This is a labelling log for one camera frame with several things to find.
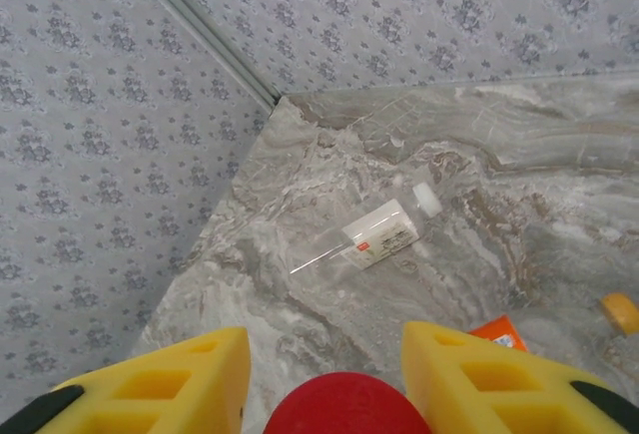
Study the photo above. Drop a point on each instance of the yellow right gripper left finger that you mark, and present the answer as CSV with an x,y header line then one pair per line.
x,y
165,394

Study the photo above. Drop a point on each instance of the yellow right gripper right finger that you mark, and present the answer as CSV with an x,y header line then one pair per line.
x,y
499,394

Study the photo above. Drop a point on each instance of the orange label plastic bottle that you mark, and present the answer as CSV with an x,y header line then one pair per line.
x,y
499,331

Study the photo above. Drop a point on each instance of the red label plastic bottle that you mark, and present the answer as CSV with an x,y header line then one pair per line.
x,y
349,406

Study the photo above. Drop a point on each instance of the clear bottle white label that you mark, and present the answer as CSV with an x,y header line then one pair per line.
x,y
379,234

